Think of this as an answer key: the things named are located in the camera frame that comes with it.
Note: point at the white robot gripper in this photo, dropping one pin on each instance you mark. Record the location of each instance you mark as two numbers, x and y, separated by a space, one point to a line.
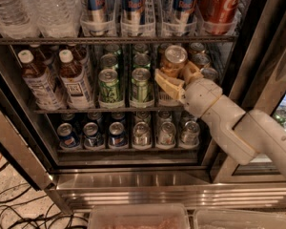
201 96

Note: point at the orange can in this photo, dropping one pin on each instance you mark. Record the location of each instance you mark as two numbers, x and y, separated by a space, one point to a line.
161 49
196 47
201 60
173 60
210 73

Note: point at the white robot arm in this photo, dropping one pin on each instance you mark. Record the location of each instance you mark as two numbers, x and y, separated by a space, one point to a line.
241 135

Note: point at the green can front right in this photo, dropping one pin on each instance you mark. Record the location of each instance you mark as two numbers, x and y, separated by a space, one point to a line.
141 84

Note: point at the green can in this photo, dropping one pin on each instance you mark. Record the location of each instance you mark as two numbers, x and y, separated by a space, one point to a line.
141 84
141 61
112 48
109 61
109 85
141 48

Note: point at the green can middle right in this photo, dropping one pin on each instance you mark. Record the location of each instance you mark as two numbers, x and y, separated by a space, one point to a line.
141 61

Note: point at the silver can front right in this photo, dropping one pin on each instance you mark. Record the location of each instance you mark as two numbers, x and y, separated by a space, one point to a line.
190 133

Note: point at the silver can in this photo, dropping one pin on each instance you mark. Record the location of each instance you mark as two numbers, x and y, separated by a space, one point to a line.
190 133
166 133
141 134

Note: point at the green can back right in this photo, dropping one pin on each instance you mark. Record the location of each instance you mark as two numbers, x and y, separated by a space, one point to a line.
141 48

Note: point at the silver can front middle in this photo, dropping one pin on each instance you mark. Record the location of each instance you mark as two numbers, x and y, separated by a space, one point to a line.
166 133

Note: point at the silver can front left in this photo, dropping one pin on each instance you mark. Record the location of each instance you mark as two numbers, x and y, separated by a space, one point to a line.
141 134

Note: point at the red bull can right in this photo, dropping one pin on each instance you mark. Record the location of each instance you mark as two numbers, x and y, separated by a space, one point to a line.
182 15

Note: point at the red bull can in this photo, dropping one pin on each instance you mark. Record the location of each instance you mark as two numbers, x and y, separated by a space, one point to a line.
182 15
97 15
133 17

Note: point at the green can front left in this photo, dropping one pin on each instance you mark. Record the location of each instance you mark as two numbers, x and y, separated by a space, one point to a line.
109 85

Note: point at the green can middle left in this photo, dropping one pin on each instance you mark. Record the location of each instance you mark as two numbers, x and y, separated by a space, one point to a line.
109 61

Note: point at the glass fridge door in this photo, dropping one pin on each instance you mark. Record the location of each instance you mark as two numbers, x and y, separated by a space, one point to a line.
255 77

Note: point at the green can back left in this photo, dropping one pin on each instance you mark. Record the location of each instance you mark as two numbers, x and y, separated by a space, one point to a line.
112 48

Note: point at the red coca cola can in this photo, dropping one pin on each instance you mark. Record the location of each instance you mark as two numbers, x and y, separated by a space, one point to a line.
218 15

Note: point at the blue pepsi can right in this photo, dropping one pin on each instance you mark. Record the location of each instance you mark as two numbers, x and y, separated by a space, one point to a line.
117 135

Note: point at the blue pepsi can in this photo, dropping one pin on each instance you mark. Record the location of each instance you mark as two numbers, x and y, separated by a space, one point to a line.
92 137
68 137
117 135

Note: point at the red bull can middle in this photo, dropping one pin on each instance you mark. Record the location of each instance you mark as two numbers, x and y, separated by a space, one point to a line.
133 17

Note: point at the blue pepsi can middle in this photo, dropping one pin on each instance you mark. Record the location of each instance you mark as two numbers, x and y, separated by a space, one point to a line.
92 137

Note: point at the stainless steel fridge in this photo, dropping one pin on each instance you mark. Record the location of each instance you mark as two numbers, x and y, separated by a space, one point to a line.
81 180

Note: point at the red bull can left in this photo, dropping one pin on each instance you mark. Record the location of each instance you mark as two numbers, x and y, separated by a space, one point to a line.
97 15

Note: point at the blue pepsi can left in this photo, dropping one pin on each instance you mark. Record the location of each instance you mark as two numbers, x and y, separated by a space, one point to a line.
68 137

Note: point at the tea bottle front right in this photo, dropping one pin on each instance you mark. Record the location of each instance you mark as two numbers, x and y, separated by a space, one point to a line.
75 81

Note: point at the tea bottle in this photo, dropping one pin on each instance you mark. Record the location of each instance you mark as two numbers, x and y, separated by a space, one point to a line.
43 84
75 81
82 56
43 55

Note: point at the tea bottle back right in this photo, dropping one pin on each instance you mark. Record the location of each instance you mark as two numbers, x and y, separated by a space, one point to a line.
82 56

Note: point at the clear plastic bin right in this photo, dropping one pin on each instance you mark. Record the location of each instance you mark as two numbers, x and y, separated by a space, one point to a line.
237 219

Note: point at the clear plastic bin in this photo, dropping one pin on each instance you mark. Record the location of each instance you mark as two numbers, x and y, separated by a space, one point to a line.
237 219
141 216

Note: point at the tea bottle front left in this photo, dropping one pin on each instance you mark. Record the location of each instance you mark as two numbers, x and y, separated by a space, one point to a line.
43 84

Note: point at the water bottle right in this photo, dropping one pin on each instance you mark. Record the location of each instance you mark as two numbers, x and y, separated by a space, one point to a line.
55 18

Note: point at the water bottle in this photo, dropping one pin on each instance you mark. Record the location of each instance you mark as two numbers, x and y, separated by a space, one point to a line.
55 18
15 20

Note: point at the tea bottle back left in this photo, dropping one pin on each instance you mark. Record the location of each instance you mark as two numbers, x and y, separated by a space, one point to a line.
43 55

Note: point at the clear plastic bin left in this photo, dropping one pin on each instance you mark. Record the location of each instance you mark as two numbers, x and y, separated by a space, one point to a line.
141 216

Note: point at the water bottle left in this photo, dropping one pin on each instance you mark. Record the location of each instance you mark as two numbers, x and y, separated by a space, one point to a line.
15 20

